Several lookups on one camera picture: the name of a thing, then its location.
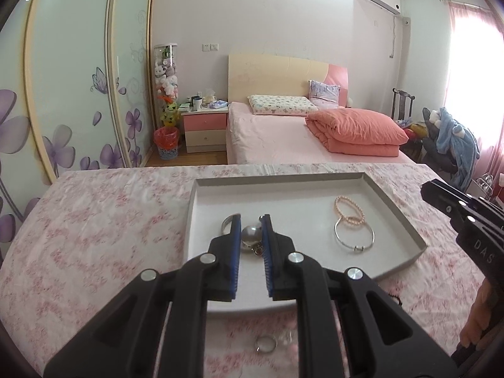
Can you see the bed with pink headboard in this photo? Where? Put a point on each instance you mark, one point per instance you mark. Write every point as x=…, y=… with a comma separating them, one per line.
x=267, y=134

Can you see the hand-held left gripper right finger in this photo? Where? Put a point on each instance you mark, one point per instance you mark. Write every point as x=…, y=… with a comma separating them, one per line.
x=267, y=260

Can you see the person's right hand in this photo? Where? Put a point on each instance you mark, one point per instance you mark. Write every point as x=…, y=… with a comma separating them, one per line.
x=482, y=315

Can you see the purple print pillow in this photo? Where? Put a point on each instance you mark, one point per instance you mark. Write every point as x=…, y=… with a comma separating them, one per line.
x=325, y=92

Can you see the grey office chair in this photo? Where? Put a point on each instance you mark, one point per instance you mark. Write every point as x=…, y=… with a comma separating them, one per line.
x=431, y=145

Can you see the grey shallow cardboard tray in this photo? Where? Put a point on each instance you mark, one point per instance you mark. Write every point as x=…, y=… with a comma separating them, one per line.
x=299, y=204

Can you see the thin silver bangle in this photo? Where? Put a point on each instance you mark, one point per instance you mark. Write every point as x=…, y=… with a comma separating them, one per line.
x=357, y=249

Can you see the pink curtain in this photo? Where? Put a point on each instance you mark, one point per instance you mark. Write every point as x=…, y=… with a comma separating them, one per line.
x=460, y=47

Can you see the trash bin with red bag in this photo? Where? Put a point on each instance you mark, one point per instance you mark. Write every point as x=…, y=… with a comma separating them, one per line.
x=167, y=143

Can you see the pink and cream nightstand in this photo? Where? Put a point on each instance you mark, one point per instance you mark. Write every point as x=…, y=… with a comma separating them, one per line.
x=204, y=130

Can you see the clear plush toy display tube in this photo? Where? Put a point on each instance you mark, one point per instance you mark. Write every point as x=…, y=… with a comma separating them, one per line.
x=167, y=75

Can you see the silver open bangle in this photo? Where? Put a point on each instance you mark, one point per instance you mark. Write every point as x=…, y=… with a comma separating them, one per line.
x=226, y=226

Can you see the white mug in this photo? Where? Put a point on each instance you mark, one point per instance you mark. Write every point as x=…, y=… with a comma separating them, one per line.
x=197, y=103

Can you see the flat floral pillow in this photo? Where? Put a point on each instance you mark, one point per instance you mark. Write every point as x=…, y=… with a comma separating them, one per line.
x=281, y=104

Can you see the folded salmon quilt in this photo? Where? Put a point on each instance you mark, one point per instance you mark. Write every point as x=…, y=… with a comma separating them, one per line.
x=354, y=130

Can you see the grey pearl earring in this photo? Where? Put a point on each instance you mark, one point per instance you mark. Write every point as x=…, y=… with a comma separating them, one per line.
x=250, y=236

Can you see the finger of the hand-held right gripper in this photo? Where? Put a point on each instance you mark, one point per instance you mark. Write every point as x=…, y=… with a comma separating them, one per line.
x=445, y=209
x=449, y=191

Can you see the air conditioner pipe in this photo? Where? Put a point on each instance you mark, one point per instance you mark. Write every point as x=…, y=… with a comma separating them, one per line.
x=393, y=35

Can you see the white wall socket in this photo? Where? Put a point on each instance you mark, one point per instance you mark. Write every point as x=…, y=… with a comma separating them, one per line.
x=210, y=47

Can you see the dark wooden chair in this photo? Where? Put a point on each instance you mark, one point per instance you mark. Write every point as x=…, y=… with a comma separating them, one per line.
x=402, y=104

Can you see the colourful toys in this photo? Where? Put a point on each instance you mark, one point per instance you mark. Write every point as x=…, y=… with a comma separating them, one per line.
x=416, y=130

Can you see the glass wardrobe with purple flowers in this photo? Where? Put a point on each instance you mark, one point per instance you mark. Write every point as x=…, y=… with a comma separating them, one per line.
x=78, y=86

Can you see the blue cloth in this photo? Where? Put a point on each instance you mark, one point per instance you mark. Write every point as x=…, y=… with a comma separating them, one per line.
x=217, y=104

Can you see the blue plush robe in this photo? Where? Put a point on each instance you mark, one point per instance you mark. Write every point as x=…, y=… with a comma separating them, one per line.
x=458, y=141

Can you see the yellow plush toy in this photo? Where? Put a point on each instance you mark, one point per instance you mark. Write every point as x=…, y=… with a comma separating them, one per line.
x=169, y=115

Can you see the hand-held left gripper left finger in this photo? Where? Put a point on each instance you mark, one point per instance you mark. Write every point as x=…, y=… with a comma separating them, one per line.
x=236, y=252

